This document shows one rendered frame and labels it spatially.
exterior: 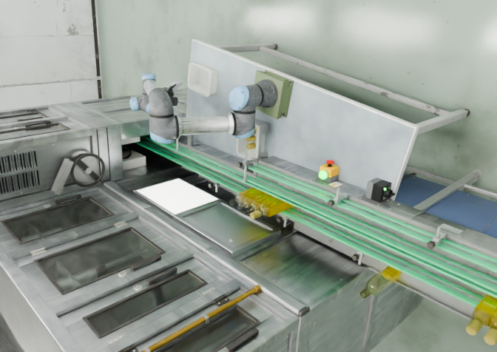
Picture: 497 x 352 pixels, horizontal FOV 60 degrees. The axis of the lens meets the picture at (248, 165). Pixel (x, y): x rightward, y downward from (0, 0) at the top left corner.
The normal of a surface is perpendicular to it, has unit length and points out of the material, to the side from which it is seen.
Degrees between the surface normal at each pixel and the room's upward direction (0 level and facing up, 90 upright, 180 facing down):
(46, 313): 90
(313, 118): 0
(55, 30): 90
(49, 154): 90
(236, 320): 90
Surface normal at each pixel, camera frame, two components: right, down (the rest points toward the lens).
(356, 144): -0.72, 0.22
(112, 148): 0.69, 0.29
